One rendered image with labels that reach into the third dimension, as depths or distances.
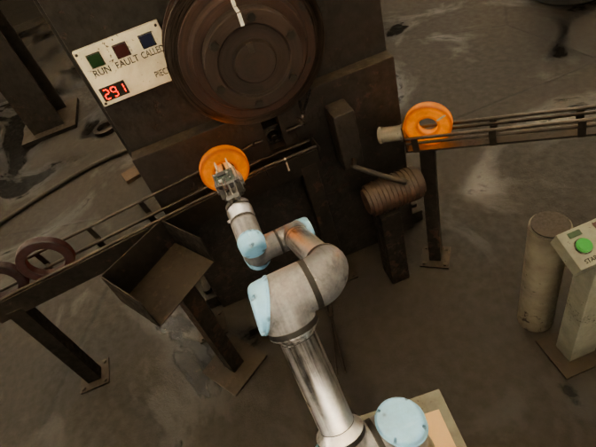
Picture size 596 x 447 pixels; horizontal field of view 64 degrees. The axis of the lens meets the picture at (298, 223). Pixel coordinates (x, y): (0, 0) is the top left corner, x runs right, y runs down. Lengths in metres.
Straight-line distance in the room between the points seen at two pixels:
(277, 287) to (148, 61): 0.87
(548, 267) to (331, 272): 0.85
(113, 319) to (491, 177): 1.96
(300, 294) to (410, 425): 0.41
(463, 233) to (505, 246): 0.19
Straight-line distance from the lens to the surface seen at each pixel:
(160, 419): 2.11
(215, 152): 1.50
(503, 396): 1.87
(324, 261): 1.03
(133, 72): 1.61
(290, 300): 1.00
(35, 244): 1.83
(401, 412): 1.22
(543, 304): 1.85
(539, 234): 1.59
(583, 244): 1.46
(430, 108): 1.65
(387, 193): 1.75
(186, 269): 1.62
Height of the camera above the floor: 1.70
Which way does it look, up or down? 43 degrees down
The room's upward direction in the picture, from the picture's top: 20 degrees counter-clockwise
